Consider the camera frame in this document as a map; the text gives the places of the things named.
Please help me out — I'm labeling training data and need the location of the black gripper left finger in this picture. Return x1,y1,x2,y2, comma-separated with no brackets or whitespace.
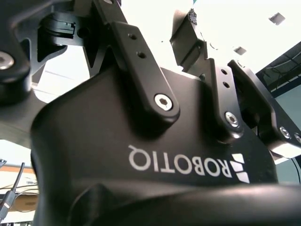
0,0,181,147

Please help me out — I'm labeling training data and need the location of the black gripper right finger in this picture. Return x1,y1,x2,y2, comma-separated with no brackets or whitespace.
169,8,301,158

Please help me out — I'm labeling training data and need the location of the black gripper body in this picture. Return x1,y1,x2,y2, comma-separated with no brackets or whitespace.
30,65,301,226

